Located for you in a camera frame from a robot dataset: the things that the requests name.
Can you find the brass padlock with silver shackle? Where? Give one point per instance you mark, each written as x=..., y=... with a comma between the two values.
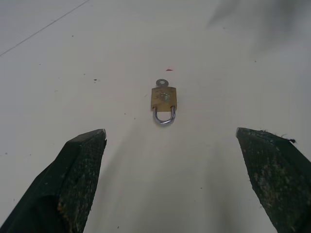
x=164, y=101

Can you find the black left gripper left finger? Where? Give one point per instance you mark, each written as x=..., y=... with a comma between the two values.
x=60, y=184

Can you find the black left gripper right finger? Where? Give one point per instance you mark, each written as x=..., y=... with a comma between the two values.
x=277, y=174

